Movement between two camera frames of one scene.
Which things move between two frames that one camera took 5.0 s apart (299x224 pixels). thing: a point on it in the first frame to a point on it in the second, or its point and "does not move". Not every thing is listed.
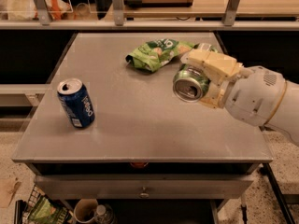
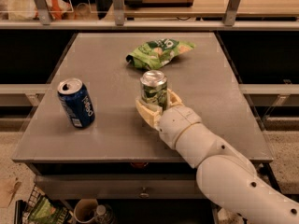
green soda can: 191,82 to 154,88
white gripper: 254,94 to 177,123
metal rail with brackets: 230,22 does not move
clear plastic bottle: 104,215 does not move
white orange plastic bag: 22,6 does not move
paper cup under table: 84,210 does not move
